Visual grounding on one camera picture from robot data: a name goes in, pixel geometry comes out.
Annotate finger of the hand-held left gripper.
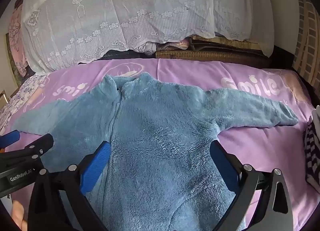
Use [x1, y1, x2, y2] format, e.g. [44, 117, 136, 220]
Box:
[0, 130, 21, 148]
[22, 133, 54, 162]

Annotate blue-grey fluffy towel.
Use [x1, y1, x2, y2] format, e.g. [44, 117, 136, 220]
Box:
[11, 72, 299, 231]

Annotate white lace cloth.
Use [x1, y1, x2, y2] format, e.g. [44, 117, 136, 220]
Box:
[21, 0, 275, 74]

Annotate floral pillow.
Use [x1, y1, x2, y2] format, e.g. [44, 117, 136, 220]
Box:
[0, 73, 48, 133]

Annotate black white striped cloth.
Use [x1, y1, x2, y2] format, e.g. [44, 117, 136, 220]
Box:
[302, 115, 320, 187]

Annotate dark cloth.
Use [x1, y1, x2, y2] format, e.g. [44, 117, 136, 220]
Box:
[96, 49, 156, 61]

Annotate purple printed blanket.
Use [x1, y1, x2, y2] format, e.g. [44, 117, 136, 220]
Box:
[0, 59, 316, 231]

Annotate brown woven mat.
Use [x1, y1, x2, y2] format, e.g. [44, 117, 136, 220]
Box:
[155, 35, 273, 69]

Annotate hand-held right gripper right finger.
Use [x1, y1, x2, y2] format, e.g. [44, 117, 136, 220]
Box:
[209, 140, 294, 231]

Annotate grey crumpled cloth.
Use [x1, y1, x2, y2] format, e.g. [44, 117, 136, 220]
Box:
[135, 41, 158, 55]

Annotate person's left hand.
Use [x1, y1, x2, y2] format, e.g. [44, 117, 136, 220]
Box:
[11, 200, 28, 231]

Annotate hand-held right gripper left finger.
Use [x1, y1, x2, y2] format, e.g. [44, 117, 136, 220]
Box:
[27, 141, 112, 231]

